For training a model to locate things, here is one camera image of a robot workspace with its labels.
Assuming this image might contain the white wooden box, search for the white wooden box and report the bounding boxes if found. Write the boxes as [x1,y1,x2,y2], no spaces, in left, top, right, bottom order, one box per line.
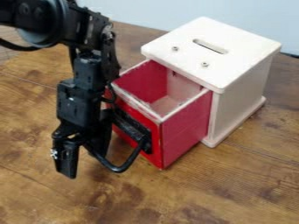
[142,17,282,148]

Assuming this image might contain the red drawer front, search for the red drawer front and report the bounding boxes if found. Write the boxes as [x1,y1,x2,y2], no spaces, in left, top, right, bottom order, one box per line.
[112,59,212,169]

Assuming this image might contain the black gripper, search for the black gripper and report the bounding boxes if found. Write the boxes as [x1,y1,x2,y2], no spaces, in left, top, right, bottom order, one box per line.
[51,79,114,179]

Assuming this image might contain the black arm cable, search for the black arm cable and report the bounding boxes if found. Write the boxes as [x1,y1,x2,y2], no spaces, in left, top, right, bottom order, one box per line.
[0,38,43,53]

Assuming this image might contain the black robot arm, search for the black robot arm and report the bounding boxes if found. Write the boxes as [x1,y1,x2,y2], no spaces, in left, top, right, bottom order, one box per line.
[0,0,120,179]

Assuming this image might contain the black metal drawer handle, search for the black metal drawer handle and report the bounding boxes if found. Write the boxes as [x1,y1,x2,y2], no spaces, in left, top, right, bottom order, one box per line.
[96,108,152,173]

